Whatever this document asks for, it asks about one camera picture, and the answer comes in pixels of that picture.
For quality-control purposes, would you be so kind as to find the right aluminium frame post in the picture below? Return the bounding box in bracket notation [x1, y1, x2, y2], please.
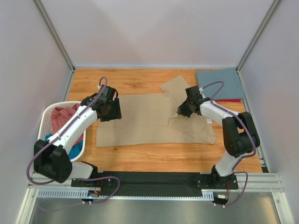
[235, 0, 285, 72]

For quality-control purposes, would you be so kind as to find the folded grey-blue t shirt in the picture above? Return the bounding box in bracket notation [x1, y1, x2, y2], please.
[196, 68, 245, 101]

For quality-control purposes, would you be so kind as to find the blue t shirt in basket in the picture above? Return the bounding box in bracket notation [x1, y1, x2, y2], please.
[44, 133, 85, 159]

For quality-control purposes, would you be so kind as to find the folded red t shirt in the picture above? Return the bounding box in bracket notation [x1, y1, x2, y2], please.
[215, 99, 241, 103]

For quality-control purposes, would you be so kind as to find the grey slotted cable duct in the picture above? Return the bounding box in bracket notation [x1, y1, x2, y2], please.
[37, 189, 228, 201]

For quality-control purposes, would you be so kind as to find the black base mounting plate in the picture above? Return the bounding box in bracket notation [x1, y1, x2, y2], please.
[71, 171, 238, 197]

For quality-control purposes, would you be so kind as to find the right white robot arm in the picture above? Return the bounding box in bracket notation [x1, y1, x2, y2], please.
[177, 86, 260, 189]

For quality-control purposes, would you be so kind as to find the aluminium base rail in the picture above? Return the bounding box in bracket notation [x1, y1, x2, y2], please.
[17, 171, 294, 224]

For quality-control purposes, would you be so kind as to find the white laundry basket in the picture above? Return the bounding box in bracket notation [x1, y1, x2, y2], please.
[38, 101, 86, 161]

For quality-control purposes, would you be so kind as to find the left aluminium frame post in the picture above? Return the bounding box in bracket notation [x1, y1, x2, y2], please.
[32, 0, 76, 71]

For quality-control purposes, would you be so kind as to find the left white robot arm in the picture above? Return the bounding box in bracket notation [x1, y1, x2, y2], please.
[28, 85, 121, 183]

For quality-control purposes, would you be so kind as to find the pink t shirt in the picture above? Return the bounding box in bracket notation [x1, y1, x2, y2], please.
[50, 104, 80, 135]

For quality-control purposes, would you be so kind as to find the beige t shirt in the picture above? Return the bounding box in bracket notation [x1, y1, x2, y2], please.
[95, 76, 216, 147]

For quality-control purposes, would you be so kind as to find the aluminium frame post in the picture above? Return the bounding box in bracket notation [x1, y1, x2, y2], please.
[32, 0, 76, 71]
[235, 0, 285, 72]

